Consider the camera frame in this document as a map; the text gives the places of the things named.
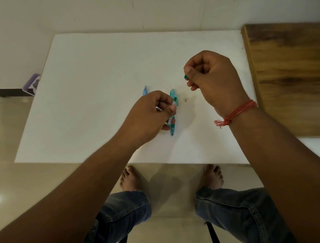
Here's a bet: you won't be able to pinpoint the person's right foot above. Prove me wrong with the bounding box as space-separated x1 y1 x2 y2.
202 164 224 190

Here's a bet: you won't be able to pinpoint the purple plastic container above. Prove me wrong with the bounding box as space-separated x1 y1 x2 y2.
22 73 42 97

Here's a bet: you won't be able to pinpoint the teal pen with label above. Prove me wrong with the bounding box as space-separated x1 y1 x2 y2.
167 89 179 136

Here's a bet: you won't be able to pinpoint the brown wooden table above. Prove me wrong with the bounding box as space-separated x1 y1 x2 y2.
241 23 320 138

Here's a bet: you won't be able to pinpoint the red thread bracelet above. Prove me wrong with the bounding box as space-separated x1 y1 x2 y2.
214 100 258 129

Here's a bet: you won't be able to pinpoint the blue jeans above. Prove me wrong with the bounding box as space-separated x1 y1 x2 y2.
84 186 298 243

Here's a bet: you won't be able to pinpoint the person's foot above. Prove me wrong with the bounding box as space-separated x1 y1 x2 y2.
119 165 143 192
202 164 224 190

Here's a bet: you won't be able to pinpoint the black chair frame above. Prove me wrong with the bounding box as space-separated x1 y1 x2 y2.
204 221 221 243

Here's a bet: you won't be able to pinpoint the person's left forearm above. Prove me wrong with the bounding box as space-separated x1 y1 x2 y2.
0 135 141 243

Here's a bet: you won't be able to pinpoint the person's right forearm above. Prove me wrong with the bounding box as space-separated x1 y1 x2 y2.
224 106 320 243

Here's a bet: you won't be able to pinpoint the person's left hand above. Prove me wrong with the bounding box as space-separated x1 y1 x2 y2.
119 90 177 149

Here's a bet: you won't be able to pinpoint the person's left foot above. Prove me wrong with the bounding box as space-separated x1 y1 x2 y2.
119 165 143 192

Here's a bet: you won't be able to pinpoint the person's right hand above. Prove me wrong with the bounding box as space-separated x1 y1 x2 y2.
183 50 251 118

